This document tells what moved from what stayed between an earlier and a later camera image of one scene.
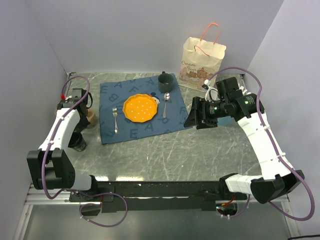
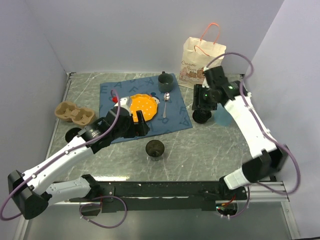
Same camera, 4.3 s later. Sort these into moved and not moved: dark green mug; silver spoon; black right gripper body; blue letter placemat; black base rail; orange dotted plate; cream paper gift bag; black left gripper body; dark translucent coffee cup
Moved: black left gripper body; black right gripper body; dark translucent coffee cup
Not moved: black base rail; dark green mug; orange dotted plate; silver spoon; cream paper gift bag; blue letter placemat
